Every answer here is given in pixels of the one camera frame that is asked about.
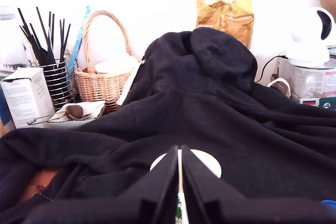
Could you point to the green printed coffee cup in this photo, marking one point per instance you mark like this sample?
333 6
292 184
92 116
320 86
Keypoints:
206 161

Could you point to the blue coffee capsule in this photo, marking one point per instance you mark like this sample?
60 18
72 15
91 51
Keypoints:
329 204

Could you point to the black hoodie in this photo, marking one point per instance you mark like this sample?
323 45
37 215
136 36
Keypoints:
210 103

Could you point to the white ceramic dish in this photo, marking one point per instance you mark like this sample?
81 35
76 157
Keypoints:
78 123

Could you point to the metal tea infuser tongs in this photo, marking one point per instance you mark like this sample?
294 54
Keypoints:
74 111

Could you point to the white cloth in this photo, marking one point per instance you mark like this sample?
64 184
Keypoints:
115 64

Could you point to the silver tin with red label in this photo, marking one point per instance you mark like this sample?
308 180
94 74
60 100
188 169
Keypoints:
309 79

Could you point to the dark green flat box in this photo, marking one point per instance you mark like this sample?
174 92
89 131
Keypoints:
328 104

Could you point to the crumpled golden paper bag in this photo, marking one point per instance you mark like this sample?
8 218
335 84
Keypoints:
236 24

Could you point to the white printed carton box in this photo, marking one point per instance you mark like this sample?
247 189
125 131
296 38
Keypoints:
26 95

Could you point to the thin black stick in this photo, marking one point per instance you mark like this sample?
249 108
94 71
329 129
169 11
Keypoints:
43 26
61 40
25 25
66 40

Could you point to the blue and yellow package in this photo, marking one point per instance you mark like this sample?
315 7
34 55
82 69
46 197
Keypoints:
5 113

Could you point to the blue and white pen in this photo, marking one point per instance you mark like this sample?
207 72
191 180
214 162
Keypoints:
82 28

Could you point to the white container with print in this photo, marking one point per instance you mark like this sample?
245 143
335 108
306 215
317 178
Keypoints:
13 51

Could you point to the white dome security camera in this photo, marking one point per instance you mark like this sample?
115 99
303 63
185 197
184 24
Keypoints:
304 40

